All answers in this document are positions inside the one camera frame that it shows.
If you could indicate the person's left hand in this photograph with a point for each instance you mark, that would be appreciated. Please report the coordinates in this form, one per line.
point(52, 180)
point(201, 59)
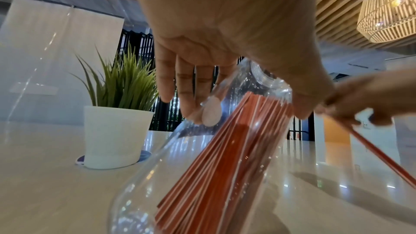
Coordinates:
point(227, 17)

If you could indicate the person's right hand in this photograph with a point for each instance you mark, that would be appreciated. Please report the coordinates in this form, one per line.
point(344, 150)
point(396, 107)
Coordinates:
point(367, 94)

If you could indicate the single red drinking straw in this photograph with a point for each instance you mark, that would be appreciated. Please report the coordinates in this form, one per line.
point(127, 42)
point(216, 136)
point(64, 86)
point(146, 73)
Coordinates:
point(380, 152)

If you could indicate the clear plastic bottle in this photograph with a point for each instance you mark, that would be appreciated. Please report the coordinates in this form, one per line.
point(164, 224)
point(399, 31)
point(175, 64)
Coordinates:
point(169, 166)

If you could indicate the light woven pendant lamp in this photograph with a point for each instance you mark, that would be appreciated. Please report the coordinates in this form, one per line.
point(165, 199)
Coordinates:
point(390, 19)

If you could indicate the green artificial grass plant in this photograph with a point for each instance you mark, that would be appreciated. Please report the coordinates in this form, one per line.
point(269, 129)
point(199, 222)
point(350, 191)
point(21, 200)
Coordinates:
point(123, 84)

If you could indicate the bundle of red straws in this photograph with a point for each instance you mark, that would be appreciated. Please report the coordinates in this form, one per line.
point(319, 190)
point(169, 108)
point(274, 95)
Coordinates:
point(221, 166)

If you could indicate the blue round coaster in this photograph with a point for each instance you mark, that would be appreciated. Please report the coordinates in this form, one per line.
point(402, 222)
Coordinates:
point(144, 155)

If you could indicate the white plant pot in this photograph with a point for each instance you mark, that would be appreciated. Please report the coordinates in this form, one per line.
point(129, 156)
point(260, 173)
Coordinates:
point(113, 135)

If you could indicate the white standing panel screen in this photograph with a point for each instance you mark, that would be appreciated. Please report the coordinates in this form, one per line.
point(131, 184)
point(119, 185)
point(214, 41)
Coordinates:
point(48, 55)

